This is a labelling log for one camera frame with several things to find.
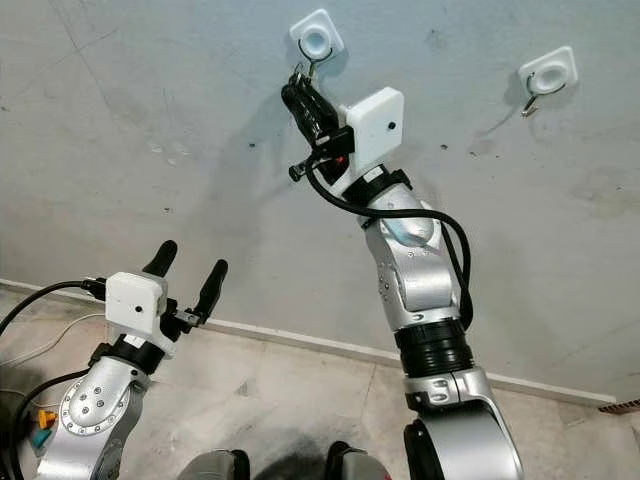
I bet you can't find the long black left arm cable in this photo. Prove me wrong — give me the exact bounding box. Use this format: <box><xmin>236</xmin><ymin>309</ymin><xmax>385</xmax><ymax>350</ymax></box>
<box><xmin>0</xmin><ymin>278</ymin><xmax>111</xmax><ymax>336</ymax></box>

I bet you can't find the white square wall hook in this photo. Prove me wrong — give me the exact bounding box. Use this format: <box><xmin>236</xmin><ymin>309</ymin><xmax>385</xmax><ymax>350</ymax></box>
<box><xmin>518</xmin><ymin>45</ymin><xmax>579</xmax><ymax>116</ymax></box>
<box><xmin>289</xmin><ymin>8</ymin><xmax>346</xmax><ymax>76</ymax></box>

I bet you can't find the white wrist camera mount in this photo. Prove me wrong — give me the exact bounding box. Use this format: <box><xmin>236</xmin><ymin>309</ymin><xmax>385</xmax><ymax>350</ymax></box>
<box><xmin>105</xmin><ymin>272</ymin><xmax>169</xmax><ymax>346</ymax></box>
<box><xmin>343</xmin><ymin>87</ymin><xmax>406</xmax><ymax>181</ymax></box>

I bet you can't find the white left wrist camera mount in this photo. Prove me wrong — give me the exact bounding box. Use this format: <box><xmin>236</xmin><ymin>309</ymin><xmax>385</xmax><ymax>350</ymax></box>
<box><xmin>105</xmin><ymin>272</ymin><xmax>169</xmax><ymax>346</ymax></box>

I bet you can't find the short black left arm cable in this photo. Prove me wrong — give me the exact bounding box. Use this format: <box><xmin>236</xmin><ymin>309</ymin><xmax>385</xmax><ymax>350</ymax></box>
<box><xmin>8</xmin><ymin>370</ymin><xmax>101</xmax><ymax>480</ymax></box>

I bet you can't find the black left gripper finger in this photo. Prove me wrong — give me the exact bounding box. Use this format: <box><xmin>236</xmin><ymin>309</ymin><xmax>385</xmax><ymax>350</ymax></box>
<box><xmin>197</xmin><ymin>259</ymin><xmax>229</xmax><ymax>319</ymax></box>
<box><xmin>141</xmin><ymin>240</ymin><xmax>179</xmax><ymax>278</ymax></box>

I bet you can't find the black-headed key with ring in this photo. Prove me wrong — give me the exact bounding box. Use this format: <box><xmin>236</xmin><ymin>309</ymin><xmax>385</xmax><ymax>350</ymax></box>
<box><xmin>290</xmin><ymin>62</ymin><xmax>316</xmax><ymax>89</ymax></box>

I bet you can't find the grey robot leg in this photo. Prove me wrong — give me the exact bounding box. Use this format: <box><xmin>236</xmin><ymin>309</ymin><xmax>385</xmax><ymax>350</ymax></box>
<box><xmin>175</xmin><ymin>450</ymin><xmax>251</xmax><ymax>480</ymax></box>
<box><xmin>325</xmin><ymin>440</ymin><xmax>391</xmax><ymax>480</ymax></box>

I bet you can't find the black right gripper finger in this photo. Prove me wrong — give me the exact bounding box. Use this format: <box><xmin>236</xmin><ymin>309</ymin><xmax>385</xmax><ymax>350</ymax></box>
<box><xmin>296</xmin><ymin>78</ymin><xmax>346</xmax><ymax>137</ymax></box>
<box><xmin>282</xmin><ymin>84</ymin><xmax>323</xmax><ymax>144</ymax></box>

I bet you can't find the small orange plug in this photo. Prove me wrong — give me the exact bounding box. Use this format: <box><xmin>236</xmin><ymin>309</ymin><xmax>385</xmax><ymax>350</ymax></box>
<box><xmin>32</xmin><ymin>405</ymin><xmax>59</xmax><ymax>451</ymax></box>

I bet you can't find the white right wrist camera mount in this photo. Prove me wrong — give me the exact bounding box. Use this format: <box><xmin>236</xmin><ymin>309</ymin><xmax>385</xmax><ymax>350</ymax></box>
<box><xmin>343</xmin><ymin>87</ymin><xmax>406</xmax><ymax>181</ymax></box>

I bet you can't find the grey robot left leg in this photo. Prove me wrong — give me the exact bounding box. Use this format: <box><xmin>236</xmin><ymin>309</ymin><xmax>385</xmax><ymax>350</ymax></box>
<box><xmin>175</xmin><ymin>450</ymin><xmax>251</xmax><ymax>480</ymax></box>

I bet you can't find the grey robot right leg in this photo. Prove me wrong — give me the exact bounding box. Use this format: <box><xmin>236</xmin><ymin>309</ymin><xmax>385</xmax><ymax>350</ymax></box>
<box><xmin>325</xmin><ymin>440</ymin><xmax>391</xmax><ymax>480</ymax></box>

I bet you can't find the thin white floor cable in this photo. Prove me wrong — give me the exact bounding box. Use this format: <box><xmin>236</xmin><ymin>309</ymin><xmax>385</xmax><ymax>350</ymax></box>
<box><xmin>15</xmin><ymin>313</ymin><xmax>106</xmax><ymax>371</ymax></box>

